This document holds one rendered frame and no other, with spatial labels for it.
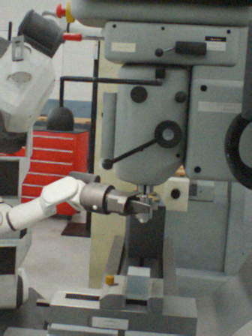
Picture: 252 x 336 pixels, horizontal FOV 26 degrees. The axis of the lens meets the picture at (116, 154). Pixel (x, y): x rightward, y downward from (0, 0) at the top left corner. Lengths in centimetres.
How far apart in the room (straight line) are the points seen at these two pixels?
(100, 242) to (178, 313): 208
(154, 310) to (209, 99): 53
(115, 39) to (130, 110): 18
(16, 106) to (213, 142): 67
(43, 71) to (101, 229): 169
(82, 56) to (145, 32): 924
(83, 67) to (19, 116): 884
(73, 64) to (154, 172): 924
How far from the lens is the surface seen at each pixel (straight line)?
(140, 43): 139
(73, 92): 1063
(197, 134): 140
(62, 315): 135
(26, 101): 179
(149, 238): 190
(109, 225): 335
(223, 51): 140
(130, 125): 142
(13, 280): 233
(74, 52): 1064
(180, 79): 141
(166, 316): 133
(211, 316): 165
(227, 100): 140
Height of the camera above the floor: 158
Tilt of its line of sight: 7 degrees down
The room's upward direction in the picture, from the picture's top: 3 degrees clockwise
